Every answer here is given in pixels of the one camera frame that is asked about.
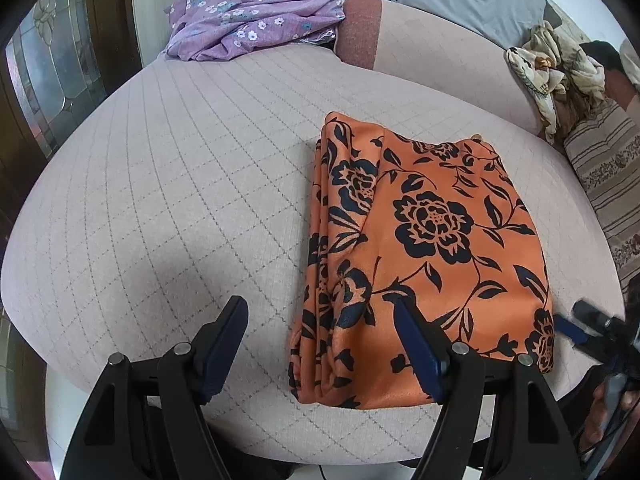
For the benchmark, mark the orange black floral cloth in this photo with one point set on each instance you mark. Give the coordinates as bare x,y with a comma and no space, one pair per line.
440,240

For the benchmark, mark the reddish brown cushion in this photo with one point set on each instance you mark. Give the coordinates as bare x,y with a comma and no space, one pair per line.
357,30

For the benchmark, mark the wooden stained glass door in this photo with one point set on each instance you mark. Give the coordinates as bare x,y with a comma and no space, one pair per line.
55,55

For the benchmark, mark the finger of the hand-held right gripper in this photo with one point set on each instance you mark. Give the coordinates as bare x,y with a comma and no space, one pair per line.
590,312
570,330

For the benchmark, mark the dark rounded object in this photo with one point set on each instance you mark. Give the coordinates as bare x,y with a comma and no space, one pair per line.
602,67

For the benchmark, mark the beige quilted mattress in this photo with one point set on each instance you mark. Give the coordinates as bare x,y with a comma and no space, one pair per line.
175,185

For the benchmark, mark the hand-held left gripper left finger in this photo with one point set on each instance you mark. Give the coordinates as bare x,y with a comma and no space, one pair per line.
225,345

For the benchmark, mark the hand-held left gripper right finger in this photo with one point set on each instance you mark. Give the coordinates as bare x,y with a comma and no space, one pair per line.
417,350

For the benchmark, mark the person's right hand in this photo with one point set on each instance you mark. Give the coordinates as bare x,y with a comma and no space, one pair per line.
596,415

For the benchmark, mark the purple floral cloth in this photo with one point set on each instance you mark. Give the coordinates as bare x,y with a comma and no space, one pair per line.
250,20

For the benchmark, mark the striped beige cushion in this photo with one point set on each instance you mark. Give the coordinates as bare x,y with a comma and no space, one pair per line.
612,180

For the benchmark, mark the crumpled beige printed cloth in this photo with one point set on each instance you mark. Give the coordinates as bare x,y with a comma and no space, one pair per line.
550,70

